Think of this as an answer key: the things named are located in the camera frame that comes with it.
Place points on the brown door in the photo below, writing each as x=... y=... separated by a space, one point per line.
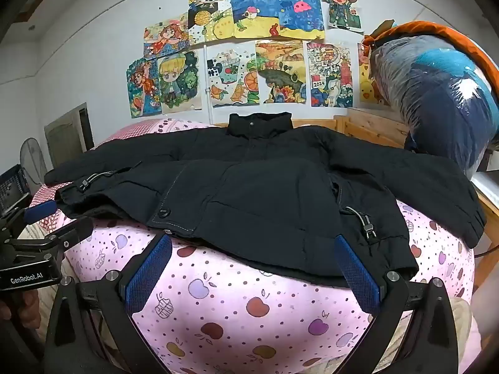
x=66 y=132

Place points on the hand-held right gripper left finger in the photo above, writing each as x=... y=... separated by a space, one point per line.
x=150 y=272

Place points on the clear plastic bag of bedding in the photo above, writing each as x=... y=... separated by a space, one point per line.
x=436 y=97

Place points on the orange-haired girl drawing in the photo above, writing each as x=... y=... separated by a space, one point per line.
x=165 y=37

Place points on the wooden bed frame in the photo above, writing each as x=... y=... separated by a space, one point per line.
x=370 y=128

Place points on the person's left hand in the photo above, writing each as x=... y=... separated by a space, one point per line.
x=15 y=304

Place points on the red checked cloth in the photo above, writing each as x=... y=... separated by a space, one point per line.
x=121 y=132

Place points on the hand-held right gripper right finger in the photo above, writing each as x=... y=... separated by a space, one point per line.
x=356 y=276

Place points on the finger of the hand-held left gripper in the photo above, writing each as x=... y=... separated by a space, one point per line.
x=76 y=230
x=41 y=210

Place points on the colourful town drawing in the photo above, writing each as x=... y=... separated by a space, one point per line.
x=329 y=74

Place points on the blue sea fish drawing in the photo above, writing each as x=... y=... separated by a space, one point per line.
x=253 y=13

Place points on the black padded jacket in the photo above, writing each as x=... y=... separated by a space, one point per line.
x=253 y=187

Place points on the blond figure drawing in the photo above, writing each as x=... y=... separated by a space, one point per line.
x=177 y=80

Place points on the black plastic crate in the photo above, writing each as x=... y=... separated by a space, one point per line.
x=11 y=187

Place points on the dark green hill drawing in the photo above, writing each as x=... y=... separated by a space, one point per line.
x=280 y=72

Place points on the cream knit cloth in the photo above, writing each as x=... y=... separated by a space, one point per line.
x=462 y=319
x=48 y=311

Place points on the red-haired figure drawing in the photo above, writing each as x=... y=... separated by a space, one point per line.
x=339 y=6

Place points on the pink jellyfish drawing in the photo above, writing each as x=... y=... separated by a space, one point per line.
x=300 y=11

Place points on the white panel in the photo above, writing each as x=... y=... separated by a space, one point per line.
x=487 y=185

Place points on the standing fan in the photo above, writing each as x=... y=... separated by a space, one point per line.
x=33 y=159

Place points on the pink apple print bedsheet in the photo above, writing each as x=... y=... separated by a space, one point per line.
x=234 y=300

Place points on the swimming girl drawing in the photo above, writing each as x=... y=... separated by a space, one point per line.
x=142 y=87

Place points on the orange cloth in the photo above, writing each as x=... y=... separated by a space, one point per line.
x=460 y=35

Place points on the yellow chick drawing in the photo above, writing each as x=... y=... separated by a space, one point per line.
x=368 y=85

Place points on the black and yellow drawing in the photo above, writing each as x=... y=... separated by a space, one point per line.
x=208 y=19

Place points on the orange fruit drawing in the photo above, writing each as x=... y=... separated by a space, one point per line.
x=234 y=76

